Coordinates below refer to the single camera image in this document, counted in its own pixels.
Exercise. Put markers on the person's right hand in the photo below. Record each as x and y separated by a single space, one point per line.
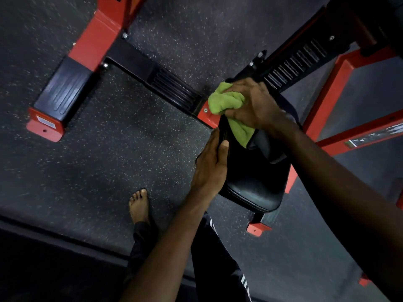
259 106

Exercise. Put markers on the person's left hand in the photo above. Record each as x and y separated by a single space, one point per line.
207 172

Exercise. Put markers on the person's right thumb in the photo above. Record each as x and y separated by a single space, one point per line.
236 113

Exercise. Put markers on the person's left thumb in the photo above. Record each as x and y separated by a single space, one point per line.
223 152

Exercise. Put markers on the green cleaning cloth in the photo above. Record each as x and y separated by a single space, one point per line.
225 102

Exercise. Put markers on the black padded seat cushion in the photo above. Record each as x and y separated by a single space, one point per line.
255 179

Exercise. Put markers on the person's left forearm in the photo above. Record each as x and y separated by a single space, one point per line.
167 248

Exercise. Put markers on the person's right forearm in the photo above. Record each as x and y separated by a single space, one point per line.
346 201

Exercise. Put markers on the black ribbed step plate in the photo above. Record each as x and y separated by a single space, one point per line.
173 89
296 62

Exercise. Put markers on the person's left foot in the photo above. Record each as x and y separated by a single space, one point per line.
139 206

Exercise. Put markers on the person's black trousers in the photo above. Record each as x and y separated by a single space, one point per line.
214 264

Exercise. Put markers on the black rubber foot cover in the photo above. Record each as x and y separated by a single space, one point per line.
63 88

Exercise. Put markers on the white label sticker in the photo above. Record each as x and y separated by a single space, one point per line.
46 121

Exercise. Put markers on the long printed frame label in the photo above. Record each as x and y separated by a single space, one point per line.
377 135

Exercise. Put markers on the red gym machine frame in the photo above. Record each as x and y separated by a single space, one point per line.
94 43

